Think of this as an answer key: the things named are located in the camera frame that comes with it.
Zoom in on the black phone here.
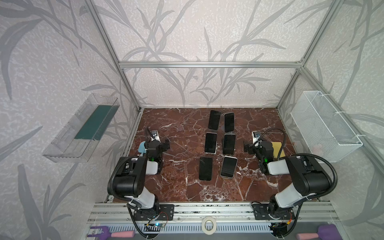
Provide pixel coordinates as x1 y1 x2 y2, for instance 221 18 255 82
224 113 235 133
199 157 213 181
208 110 222 130

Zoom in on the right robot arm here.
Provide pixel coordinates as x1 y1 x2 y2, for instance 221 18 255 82
244 140 338 215

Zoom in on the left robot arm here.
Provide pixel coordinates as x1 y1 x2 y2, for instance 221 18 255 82
108 138 170 216

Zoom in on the yellow green sponge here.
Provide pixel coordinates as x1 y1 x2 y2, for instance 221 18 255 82
271 141 287 159

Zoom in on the light blue spatula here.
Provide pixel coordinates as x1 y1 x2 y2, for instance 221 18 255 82
138 141 147 157

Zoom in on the white tape roll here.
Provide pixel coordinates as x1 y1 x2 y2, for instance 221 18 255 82
201 216 217 235

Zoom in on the purple pink brush left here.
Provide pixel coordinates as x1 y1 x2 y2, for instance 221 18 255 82
87 226 136 240

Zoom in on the purple pink scoop right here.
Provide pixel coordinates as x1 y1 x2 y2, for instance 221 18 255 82
296 224 343 240

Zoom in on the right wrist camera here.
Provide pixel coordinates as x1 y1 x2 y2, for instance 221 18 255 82
252 131 262 146

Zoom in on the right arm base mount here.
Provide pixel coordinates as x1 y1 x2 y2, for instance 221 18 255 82
251 202 295 222

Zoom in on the white wire wall basket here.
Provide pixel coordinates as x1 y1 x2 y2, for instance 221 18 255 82
291 91 363 163

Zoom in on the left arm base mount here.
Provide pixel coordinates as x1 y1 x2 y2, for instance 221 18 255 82
134 204 175 221

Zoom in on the clear plastic wall shelf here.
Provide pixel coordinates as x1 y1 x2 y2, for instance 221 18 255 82
43 94 120 163

